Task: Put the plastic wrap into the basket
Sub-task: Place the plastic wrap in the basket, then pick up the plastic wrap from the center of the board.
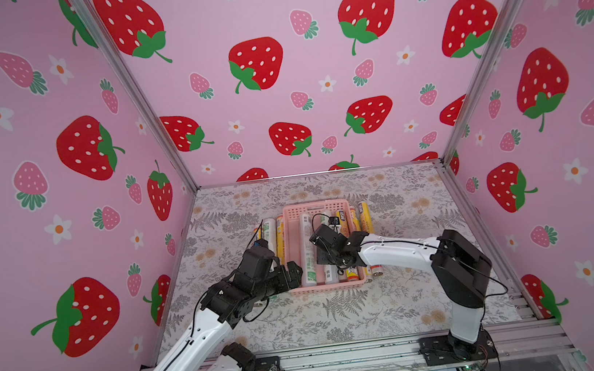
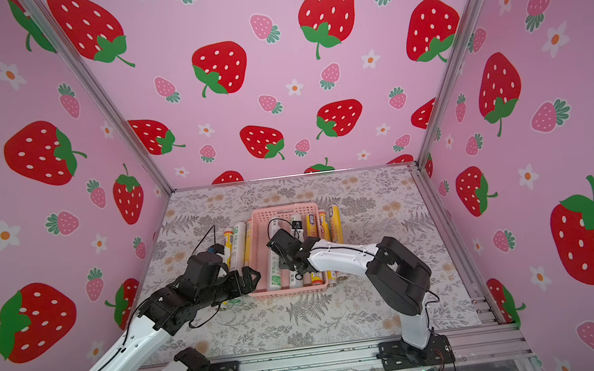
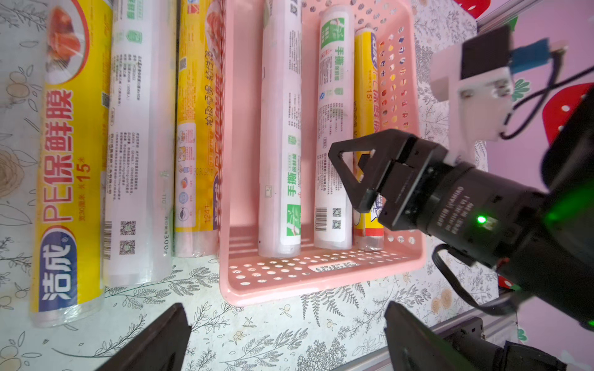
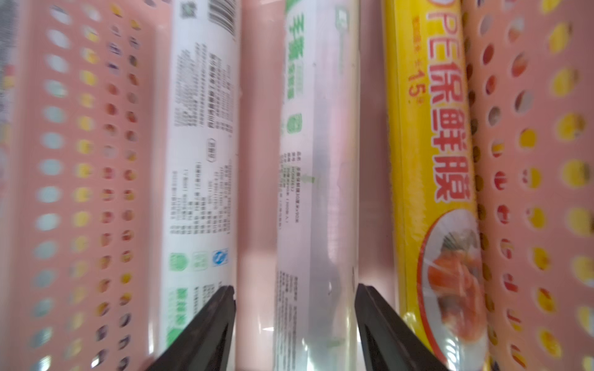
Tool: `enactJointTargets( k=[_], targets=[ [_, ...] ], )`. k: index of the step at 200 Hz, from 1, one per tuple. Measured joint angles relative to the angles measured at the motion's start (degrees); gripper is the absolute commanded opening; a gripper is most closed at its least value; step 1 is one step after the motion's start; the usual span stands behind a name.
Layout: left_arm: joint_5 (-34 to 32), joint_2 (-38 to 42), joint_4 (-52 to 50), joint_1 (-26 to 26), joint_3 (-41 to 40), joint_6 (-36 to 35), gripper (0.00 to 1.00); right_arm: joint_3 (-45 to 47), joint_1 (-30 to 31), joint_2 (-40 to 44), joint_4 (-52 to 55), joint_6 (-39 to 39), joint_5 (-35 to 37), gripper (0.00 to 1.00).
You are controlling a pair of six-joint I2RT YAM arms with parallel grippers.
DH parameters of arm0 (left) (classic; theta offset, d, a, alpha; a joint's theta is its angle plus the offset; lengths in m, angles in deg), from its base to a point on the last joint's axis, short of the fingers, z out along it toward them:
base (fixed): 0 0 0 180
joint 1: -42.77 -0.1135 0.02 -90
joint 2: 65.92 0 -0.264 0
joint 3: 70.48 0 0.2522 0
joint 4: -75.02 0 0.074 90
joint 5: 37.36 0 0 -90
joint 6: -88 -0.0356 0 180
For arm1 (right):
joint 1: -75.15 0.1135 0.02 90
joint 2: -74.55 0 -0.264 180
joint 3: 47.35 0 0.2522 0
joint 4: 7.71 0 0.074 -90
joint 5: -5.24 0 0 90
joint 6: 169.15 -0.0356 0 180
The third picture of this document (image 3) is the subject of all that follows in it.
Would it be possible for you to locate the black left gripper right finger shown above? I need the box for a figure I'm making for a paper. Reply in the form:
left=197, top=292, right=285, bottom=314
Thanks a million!
left=385, top=301, right=475, bottom=371

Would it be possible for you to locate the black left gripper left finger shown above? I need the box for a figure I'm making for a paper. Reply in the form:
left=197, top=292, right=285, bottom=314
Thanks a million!
left=99, top=303, right=191, bottom=370

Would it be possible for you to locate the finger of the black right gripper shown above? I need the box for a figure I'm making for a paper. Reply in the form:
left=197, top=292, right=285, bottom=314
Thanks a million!
left=328, top=129, right=418, bottom=213

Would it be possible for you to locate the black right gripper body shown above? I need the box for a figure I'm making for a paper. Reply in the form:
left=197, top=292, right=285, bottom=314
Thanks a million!
left=366, top=134, right=464, bottom=232

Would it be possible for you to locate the white green plastic wrap roll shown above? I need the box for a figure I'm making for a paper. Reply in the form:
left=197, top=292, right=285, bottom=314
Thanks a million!
left=314, top=5, right=355, bottom=250
left=102, top=0, right=177, bottom=287

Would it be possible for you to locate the yellow plastic wrap roll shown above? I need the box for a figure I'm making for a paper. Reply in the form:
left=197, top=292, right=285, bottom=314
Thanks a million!
left=354, top=28, right=385, bottom=251
left=30, top=1, right=114, bottom=328
left=175, top=1, right=222, bottom=258

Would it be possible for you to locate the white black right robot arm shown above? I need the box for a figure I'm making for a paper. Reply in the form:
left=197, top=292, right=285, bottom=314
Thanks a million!
left=328, top=93, right=593, bottom=329

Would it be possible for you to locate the pink perforated plastic basket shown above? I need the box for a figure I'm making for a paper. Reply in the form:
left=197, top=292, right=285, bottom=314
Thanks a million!
left=220, top=1, right=428, bottom=306

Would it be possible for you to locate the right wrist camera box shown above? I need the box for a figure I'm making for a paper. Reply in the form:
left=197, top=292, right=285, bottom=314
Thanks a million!
left=429, top=26, right=568, bottom=162

